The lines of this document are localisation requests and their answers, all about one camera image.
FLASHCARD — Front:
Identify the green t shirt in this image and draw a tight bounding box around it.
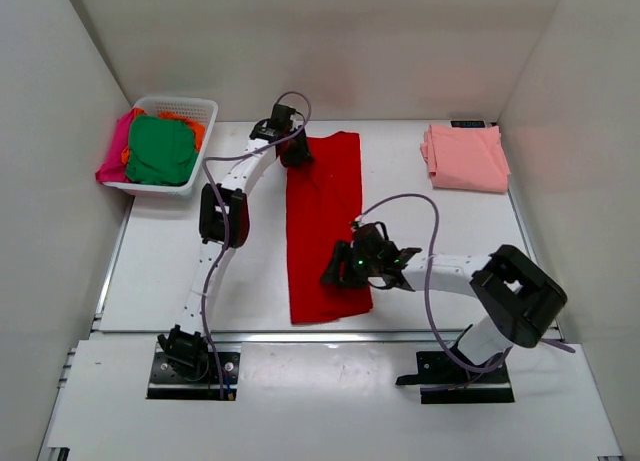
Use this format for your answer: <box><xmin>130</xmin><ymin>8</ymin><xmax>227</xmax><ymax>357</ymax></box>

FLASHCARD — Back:
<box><xmin>125</xmin><ymin>115</ymin><xmax>198</xmax><ymax>186</ymax></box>

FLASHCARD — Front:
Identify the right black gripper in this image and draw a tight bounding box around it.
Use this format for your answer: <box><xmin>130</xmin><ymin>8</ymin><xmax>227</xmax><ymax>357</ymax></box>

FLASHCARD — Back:
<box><xmin>320</xmin><ymin>242</ymin><xmax>381</xmax><ymax>291</ymax></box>

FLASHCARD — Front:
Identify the aluminium table rail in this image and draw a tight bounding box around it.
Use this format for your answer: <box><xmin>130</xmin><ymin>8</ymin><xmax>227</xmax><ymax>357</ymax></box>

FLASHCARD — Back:
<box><xmin>89</xmin><ymin>327</ymin><xmax>561</xmax><ymax>344</ymax></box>

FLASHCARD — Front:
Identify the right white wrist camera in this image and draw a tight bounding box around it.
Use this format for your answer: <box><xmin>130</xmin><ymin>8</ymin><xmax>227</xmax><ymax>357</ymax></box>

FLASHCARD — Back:
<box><xmin>350</xmin><ymin>218</ymin><xmax>364</xmax><ymax>232</ymax></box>

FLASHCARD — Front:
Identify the orange t shirt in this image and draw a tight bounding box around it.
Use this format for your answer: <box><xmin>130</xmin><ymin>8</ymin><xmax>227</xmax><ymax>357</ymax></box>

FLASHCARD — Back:
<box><xmin>120</xmin><ymin>108</ymin><xmax>206</xmax><ymax>166</ymax></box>

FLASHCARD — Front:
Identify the white plastic basket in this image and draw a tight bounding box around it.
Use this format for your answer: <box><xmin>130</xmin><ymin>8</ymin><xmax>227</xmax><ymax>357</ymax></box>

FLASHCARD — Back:
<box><xmin>101</xmin><ymin>96</ymin><xmax>218</xmax><ymax>199</ymax></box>

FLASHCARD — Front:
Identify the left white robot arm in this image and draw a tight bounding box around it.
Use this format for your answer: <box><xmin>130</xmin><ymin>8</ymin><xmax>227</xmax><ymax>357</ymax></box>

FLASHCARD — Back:
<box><xmin>158</xmin><ymin>100</ymin><xmax>312</xmax><ymax>383</ymax></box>

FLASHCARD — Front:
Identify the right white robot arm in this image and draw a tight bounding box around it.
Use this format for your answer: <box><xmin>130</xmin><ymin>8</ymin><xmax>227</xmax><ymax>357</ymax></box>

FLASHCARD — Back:
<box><xmin>320</xmin><ymin>222</ymin><xmax>568</xmax><ymax>382</ymax></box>

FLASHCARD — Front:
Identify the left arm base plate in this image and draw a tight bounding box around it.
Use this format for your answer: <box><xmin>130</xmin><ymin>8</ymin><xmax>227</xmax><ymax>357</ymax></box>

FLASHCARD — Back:
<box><xmin>146</xmin><ymin>335</ymin><xmax>241</xmax><ymax>401</ymax></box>

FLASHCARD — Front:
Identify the folded pink t shirt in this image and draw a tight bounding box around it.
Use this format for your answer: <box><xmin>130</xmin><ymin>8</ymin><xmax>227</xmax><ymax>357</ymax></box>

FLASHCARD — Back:
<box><xmin>420</xmin><ymin>125</ymin><xmax>511</xmax><ymax>194</ymax></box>

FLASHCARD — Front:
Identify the red t shirt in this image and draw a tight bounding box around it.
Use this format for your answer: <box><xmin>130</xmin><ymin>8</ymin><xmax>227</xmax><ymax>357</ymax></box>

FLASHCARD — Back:
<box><xmin>285</xmin><ymin>131</ymin><xmax>373</xmax><ymax>325</ymax></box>

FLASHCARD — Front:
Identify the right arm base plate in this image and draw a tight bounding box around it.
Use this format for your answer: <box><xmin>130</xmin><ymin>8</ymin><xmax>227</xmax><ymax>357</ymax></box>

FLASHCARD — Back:
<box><xmin>395</xmin><ymin>351</ymin><xmax>515</xmax><ymax>405</ymax></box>

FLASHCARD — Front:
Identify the magenta t shirt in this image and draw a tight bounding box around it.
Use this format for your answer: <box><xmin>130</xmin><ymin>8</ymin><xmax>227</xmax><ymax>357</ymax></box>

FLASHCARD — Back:
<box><xmin>95</xmin><ymin>108</ymin><xmax>146</xmax><ymax>184</ymax></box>

